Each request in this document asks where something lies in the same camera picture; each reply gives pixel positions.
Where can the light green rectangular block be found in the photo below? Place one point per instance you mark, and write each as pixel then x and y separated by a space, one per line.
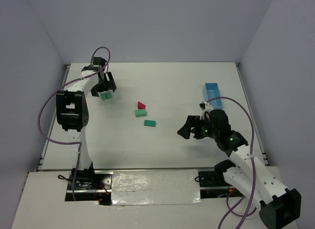
pixel 140 112

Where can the blue plastic box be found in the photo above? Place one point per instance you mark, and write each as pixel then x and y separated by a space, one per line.
pixel 210 91

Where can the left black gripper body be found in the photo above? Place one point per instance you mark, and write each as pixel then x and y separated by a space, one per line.
pixel 105 86

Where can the small green cube block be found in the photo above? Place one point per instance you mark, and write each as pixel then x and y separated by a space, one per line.
pixel 103 96

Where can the silver tape patch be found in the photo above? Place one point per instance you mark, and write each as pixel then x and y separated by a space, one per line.
pixel 155 187

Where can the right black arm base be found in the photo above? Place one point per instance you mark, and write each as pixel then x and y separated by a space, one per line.
pixel 212 183

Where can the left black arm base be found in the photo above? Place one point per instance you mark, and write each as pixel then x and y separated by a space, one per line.
pixel 89 185

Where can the dark green rectangular block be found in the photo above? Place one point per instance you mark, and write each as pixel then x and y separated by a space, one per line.
pixel 150 123

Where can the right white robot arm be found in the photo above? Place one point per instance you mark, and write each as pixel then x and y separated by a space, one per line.
pixel 278 205

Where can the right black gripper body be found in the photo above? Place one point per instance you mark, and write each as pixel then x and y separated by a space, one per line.
pixel 196 128

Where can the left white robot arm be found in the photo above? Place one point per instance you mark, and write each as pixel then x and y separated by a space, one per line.
pixel 72 108

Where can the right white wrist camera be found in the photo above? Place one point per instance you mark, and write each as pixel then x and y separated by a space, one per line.
pixel 205 107

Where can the red triangular wood block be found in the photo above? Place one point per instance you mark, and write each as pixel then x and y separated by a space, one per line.
pixel 140 105

